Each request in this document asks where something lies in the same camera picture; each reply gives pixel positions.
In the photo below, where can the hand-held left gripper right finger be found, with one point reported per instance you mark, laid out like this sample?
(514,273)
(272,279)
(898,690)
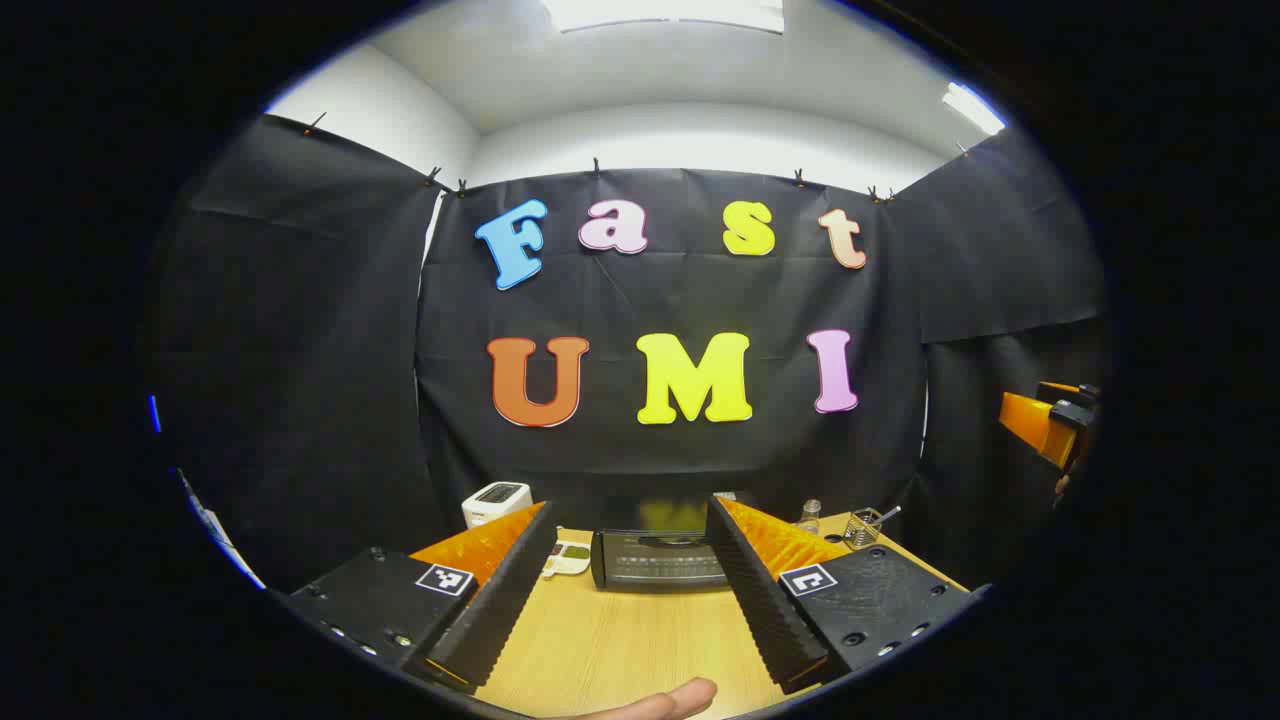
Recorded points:
(765,610)

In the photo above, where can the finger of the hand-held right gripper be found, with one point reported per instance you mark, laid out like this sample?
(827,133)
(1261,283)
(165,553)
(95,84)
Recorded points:
(1030,420)

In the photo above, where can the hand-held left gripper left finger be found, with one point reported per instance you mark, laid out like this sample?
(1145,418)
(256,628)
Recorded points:
(505,610)

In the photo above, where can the white dish of beans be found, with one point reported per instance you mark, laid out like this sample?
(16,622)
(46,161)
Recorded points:
(570,558)

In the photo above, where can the black electric oven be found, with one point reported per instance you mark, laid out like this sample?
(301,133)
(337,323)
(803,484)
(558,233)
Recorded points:
(650,565)

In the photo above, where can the clear glass bottle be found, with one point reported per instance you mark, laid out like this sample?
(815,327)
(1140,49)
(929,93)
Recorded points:
(809,518)

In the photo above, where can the white toaster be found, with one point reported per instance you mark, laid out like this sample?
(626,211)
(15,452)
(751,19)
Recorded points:
(495,502)

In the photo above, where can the black backdrop cloth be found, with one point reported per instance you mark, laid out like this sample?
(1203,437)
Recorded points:
(300,400)

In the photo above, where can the small ceiling light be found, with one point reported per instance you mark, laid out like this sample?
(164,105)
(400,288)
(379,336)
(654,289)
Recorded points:
(972,108)

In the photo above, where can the large ceiling light panel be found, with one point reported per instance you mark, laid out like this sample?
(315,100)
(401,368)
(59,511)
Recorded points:
(660,12)

